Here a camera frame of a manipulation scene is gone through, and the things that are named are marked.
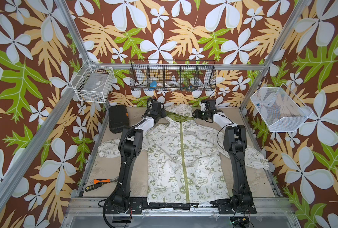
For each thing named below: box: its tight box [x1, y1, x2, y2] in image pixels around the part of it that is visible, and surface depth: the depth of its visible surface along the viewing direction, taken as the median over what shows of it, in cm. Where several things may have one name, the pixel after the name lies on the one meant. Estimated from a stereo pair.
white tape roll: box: [168, 80, 181, 88], surface depth 100 cm
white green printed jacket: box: [98, 103, 271, 204], surface depth 90 cm
